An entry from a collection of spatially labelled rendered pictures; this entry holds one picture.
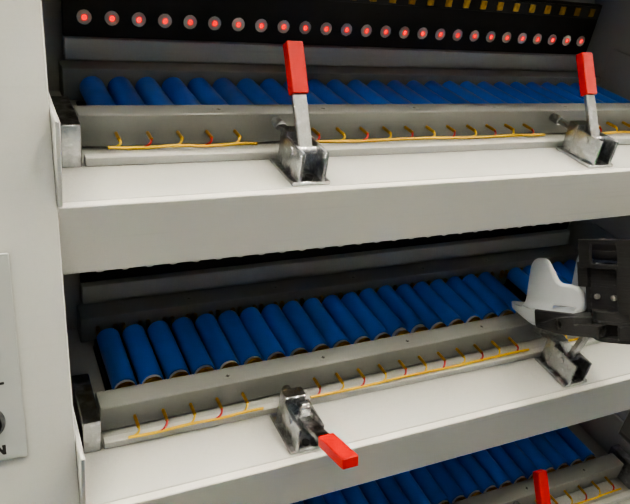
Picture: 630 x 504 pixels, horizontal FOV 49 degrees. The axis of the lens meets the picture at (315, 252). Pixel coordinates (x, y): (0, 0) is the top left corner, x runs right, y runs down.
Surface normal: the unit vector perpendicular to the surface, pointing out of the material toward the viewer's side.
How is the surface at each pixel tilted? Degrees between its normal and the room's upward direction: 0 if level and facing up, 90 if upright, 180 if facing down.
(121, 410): 108
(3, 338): 90
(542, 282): 89
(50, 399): 90
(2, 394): 90
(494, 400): 18
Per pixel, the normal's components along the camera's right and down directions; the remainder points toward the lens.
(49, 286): 0.44, 0.22
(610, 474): 0.42, 0.51
